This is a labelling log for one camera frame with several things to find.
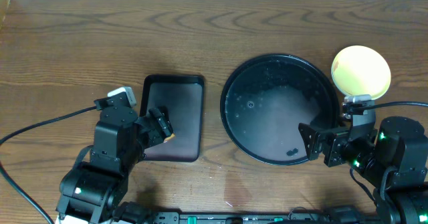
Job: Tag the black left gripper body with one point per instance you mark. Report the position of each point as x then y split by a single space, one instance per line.
155 126

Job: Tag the yellow green scrubbing sponge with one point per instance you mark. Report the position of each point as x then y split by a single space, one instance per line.
169 138

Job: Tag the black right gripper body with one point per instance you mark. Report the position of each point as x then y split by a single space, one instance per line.
341 147

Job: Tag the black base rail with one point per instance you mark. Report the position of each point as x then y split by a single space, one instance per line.
345 214

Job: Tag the round black serving tray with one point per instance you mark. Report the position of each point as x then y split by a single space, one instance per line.
266 98

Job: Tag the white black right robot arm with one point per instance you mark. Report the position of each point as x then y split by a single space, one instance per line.
391 158

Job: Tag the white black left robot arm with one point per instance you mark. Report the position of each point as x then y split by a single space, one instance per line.
93 189

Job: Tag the black rectangular water tray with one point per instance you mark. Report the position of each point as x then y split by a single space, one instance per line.
183 98

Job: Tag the yellow plate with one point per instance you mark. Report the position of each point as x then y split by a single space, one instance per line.
358 70

